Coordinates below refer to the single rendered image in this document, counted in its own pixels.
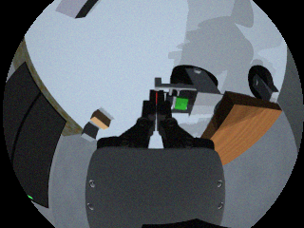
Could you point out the tan wooden bar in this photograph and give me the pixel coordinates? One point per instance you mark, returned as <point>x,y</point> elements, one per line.
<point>100,119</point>

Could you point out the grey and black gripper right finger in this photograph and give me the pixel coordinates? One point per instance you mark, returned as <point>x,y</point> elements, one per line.
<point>172,135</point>

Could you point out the wooden dolly with black caster wheels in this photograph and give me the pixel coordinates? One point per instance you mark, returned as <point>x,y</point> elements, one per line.
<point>239,120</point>

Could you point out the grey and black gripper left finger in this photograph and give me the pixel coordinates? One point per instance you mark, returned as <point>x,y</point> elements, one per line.
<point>140,133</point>

